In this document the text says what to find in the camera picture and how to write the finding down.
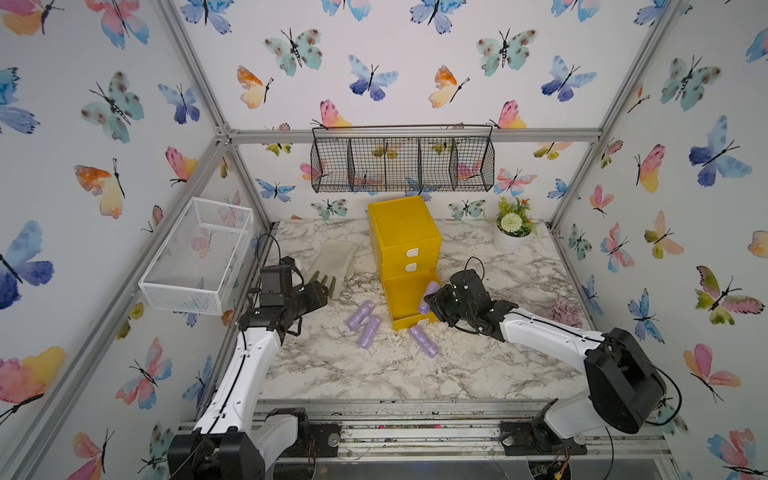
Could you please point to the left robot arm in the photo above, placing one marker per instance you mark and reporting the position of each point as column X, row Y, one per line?
column 224, row 444

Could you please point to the yellow drawer cabinet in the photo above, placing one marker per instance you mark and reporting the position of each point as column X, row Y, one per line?
column 406, row 245

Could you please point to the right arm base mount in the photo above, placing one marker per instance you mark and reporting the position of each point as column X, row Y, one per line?
column 533, row 437

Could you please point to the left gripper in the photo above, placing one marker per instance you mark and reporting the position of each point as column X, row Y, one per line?
column 316, row 297

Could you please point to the white mesh wall basket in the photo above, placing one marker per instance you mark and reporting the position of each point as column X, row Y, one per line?
column 195, row 268

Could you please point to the pink coral ornament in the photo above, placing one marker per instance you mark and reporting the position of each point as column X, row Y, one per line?
column 567, row 313

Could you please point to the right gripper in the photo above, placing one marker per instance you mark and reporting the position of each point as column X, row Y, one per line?
column 436, row 299

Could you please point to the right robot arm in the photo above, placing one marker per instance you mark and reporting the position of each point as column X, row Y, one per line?
column 623, row 385

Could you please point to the white green work glove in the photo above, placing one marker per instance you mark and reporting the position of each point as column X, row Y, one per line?
column 332, row 265

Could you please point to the black wire wall basket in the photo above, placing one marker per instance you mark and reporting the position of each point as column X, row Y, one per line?
column 379, row 159

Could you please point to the potted artificial plant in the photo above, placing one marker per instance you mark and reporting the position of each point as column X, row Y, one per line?
column 513, row 225

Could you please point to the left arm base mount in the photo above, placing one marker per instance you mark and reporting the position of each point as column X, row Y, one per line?
column 315, row 439

